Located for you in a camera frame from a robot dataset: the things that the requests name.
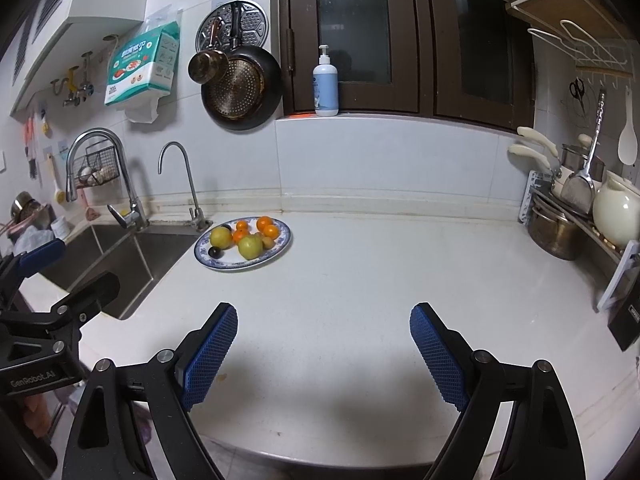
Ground dark brown window frame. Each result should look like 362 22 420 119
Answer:
270 0 538 133

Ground person's left hand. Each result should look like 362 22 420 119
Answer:
22 394 53 436

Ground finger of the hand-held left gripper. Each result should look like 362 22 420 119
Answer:
0 272 122 356
0 239 67 306

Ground white rice paddle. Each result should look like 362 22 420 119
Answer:
617 85 639 166

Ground steel sink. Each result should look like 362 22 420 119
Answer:
37 220 201 321

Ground metal mesh skimmer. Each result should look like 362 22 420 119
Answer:
562 87 608 216

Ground black scissors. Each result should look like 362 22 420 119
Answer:
569 77 588 116

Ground black wire basket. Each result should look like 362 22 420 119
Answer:
75 145 121 188

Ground cream saucepan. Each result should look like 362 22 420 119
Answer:
508 143 576 200

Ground green paper towel pack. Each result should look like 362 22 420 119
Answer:
104 21 181 123

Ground steel stock pot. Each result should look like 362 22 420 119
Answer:
527 195 583 261

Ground blue and white plate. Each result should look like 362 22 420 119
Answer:
194 216 292 272

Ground large steel sink faucet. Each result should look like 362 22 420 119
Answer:
65 128 151 231

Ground dish rack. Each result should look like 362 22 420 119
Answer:
519 170 640 281

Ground large green citrus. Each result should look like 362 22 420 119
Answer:
237 235 264 261

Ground black box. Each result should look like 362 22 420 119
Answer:
607 292 640 352

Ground white tray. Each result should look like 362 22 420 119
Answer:
596 240 640 313

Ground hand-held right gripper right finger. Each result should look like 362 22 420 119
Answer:
409 302 587 480

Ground white pump soap bottle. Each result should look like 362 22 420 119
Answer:
312 44 340 117

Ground round metal steamer rack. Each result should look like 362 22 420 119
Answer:
195 0 270 58

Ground metal wall tap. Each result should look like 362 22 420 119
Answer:
75 50 96 106
50 65 76 108

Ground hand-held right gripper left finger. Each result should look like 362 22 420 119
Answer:
59 302 239 480

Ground black frying pan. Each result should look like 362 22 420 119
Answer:
201 2 282 132

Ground yellow dish brush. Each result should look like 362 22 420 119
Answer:
47 155 68 203

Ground small copper pot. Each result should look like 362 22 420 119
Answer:
188 19 232 86

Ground white wire wall rack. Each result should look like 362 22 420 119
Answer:
510 0 640 82

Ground clear plastic bag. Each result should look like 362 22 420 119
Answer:
12 225 51 256

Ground thin steel gooseneck faucet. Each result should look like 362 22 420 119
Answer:
158 141 213 232

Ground white ceramic pot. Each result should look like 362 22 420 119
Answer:
592 170 640 256

